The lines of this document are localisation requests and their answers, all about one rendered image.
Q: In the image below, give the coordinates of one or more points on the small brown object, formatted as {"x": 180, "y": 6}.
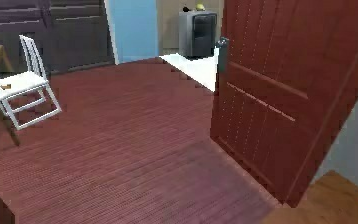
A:
{"x": 6, "y": 86}

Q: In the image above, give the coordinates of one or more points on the white wooden chair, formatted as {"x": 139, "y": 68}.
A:
{"x": 20, "y": 83}

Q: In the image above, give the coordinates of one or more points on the red-brown room door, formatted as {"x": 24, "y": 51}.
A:
{"x": 287, "y": 83}

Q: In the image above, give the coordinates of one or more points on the grey and black cabinet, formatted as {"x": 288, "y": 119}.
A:
{"x": 197, "y": 33}

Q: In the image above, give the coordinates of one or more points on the dark brown cupboard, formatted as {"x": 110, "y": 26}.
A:
{"x": 70, "y": 33}

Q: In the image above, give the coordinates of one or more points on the yellow round object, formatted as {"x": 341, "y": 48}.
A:
{"x": 200, "y": 6}

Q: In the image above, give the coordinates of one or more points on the small black object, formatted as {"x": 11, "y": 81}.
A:
{"x": 186, "y": 9}

